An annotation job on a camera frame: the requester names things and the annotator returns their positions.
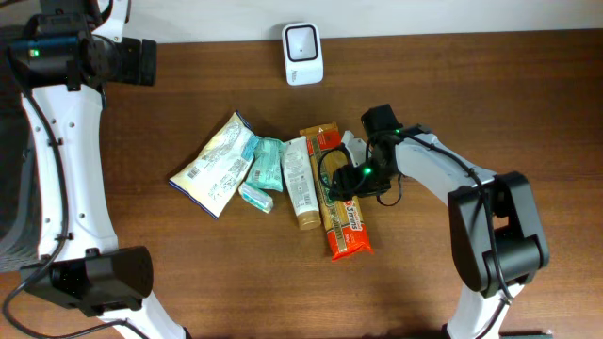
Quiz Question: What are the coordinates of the red spaghetti packet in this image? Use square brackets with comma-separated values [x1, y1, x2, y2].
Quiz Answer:
[300, 122, 373, 261]

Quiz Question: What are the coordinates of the white gold-capped tube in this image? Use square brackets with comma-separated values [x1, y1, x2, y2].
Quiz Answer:
[281, 137, 321, 231]

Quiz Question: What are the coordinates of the teal snack pouch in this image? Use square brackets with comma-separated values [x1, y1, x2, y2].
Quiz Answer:
[246, 137, 285, 192]

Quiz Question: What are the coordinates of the green tissue pack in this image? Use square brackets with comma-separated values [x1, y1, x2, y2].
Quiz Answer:
[237, 182, 273, 213]

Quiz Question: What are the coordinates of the cream snack bag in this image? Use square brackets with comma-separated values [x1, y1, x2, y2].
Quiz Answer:
[169, 111, 260, 219]

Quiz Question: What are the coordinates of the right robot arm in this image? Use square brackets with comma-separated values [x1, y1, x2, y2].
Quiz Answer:
[326, 105, 550, 339]

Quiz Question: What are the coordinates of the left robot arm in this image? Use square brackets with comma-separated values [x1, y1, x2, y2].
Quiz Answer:
[6, 0, 188, 338]

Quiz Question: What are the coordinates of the white barcode scanner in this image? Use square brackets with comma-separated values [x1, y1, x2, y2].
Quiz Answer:
[282, 23, 324, 86]

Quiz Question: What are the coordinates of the grey plastic mesh basket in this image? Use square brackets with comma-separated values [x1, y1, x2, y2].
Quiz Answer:
[1, 24, 41, 273]

